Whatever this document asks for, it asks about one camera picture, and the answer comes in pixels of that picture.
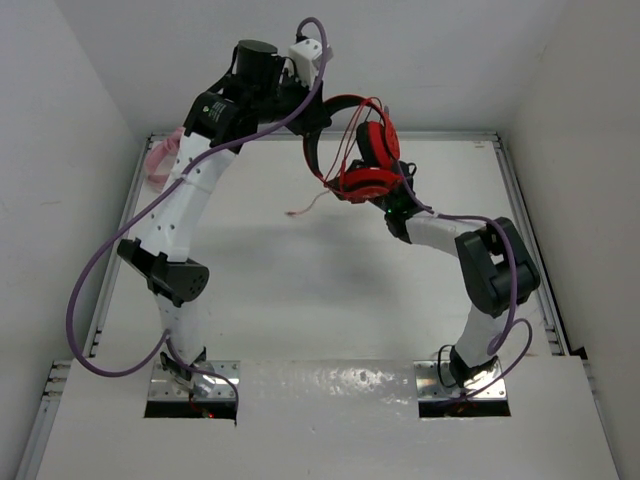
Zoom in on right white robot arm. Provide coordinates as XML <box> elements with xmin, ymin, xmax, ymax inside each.
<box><xmin>381</xmin><ymin>161</ymin><xmax>540</xmax><ymax>388</ymax></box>

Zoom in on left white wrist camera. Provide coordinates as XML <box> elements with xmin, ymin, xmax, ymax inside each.
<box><xmin>288</xmin><ymin>38</ymin><xmax>333</xmax><ymax>88</ymax></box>

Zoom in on aluminium table frame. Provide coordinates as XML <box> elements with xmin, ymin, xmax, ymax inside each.
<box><xmin>17</xmin><ymin>130</ymin><xmax>589</xmax><ymax>480</ymax></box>

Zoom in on white front board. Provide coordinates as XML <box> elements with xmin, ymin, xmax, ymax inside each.
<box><xmin>38</xmin><ymin>357</ymin><xmax>617</xmax><ymax>479</ymax></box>

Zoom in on red headphone cable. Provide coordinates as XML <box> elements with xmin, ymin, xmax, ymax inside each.
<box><xmin>284</xmin><ymin>95</ymin><xmax>396</xmax><ymax>219</ymax></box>

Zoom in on red black headphones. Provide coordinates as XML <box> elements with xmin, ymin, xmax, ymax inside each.
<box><xmin>303</xmin><ymin>94</ymin><xmax>400</xmax><ymax>203</ymax></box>

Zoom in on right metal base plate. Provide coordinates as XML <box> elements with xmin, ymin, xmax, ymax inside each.
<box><xmin>413</xmin><ymin>359</ymin><xmax>510</xmax><ymax>401</ymax></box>

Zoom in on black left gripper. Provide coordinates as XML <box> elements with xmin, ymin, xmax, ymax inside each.
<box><xmin>250</xmin><ymin>67</ymin><xmax>329</xmax><ymax>138</ymax></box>

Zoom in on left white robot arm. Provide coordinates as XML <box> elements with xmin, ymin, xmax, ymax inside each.
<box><xmin>117</xmin><ymin>36</ymin><xmax>332</xmax><ymax>366</ymax></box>

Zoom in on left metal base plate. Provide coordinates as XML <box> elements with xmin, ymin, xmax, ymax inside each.
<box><xmin>147</xmin><ymin>361</ymin><xmax>240</xmax><ymax>402</ymax></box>

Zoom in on metal base plate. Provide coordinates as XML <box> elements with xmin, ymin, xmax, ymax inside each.
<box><xmin>147</xmin><ymin>361</ymin><xmax>240</xmax><ymax>402</ymax></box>
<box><xmin>413</xmin><ymin>359</ymin><xmax>510</xmax><ymax>401</ymax></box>

